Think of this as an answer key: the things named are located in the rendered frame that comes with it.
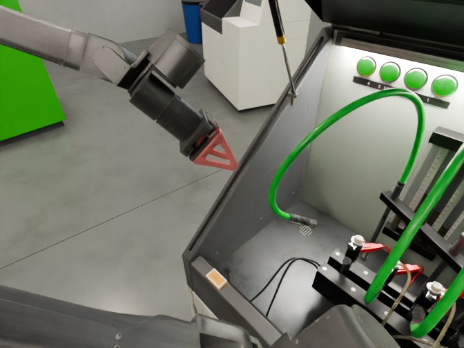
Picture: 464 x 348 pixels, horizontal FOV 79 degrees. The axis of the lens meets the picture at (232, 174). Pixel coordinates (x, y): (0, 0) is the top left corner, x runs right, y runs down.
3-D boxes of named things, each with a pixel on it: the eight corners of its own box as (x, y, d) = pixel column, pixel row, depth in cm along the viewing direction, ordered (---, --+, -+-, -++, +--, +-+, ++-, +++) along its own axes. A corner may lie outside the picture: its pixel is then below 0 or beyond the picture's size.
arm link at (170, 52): (116, 72, 49) (87, 60, 41) (157, 18, 48) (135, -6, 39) (167, 119, 50) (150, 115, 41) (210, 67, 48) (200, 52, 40)
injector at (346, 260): (324, 294, 76) (344, 246, 63) (334, 282, 79) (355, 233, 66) (333, 301, 75) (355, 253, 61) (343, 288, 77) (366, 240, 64)
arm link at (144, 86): (125, 94, 47) (120, 99, 41) (150, 61, 45) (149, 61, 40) (159, 121, 49) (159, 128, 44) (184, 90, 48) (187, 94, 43)
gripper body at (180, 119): (209, 114, 53) (177, 87, 50) (215, 130, 44) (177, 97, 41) (186, 139, 54) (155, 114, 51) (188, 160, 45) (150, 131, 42)
